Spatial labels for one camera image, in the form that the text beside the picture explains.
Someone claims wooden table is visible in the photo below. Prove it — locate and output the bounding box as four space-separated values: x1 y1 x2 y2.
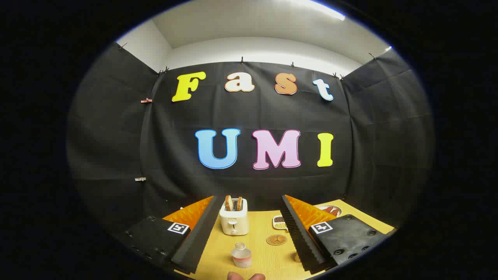
174 199 395 280

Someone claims clear juice bottle pink label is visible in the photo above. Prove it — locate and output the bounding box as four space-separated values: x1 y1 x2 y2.
231 243 253 269

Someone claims white round plate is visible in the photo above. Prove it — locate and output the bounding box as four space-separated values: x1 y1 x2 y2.
314 205 343 217

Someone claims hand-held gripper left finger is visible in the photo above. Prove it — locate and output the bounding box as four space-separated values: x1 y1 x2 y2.
117 196 224 275

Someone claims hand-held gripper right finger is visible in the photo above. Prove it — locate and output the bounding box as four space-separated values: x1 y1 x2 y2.
281 194 389 273

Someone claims white toaster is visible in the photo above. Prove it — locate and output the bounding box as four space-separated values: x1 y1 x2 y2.
219 198 249 236

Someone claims black backdrop cloth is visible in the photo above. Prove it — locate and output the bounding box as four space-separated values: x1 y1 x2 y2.
66 41 434 242

